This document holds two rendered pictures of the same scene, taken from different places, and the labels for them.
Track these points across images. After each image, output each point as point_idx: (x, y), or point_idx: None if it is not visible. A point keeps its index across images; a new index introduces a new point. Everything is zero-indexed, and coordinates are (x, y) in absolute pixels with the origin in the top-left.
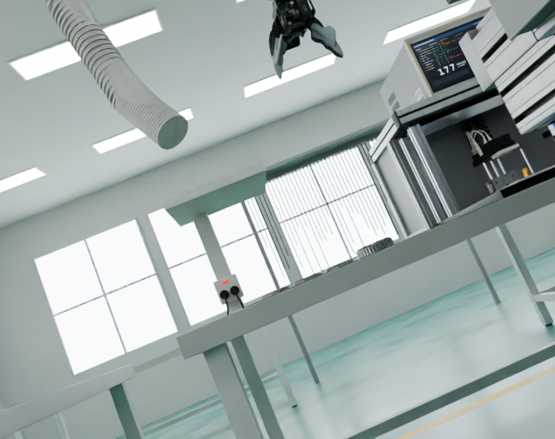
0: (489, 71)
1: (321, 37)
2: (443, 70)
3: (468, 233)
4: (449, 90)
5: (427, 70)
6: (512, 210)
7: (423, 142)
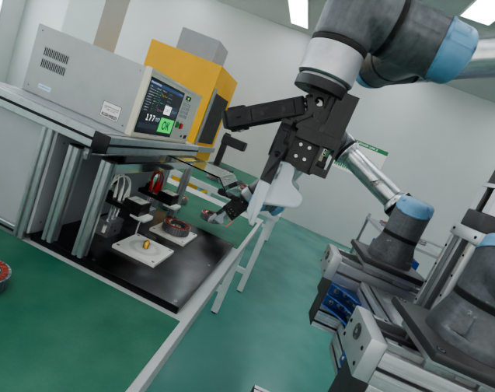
0: (373, 377)
1: (275, 176)
2: (148, 116)
3: (163, 363)
4: (144, 141)
5: (143, 109)
6: (183, 334)
7: (108, 183)
